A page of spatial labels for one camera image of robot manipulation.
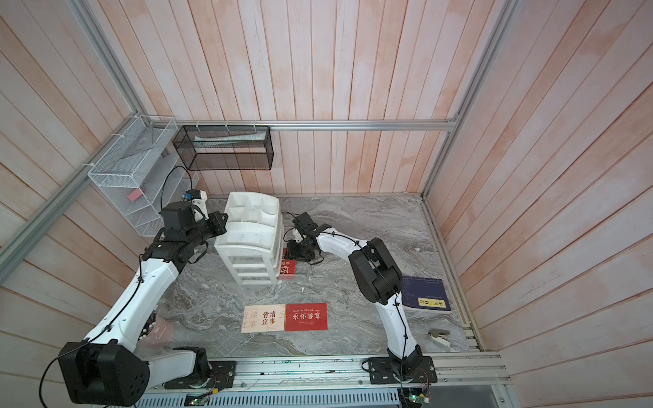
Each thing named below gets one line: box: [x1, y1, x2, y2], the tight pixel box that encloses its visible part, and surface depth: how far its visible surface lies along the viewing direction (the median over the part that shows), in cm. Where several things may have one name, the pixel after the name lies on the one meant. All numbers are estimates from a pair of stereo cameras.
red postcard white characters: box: [284, 302, 329, 332], surface depth 87 cm
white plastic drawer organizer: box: [214, 191, 285, 285], surface depth 84 cm
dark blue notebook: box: [401, 276, 452, 312], surface depth 90 cm
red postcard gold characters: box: [278, 248, 297, 280], surface depth 96 cm
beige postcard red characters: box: [241, 304, 286, 334], surface depth 86 cm
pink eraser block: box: [127, 187, 142, 203], surface depth 84 cm
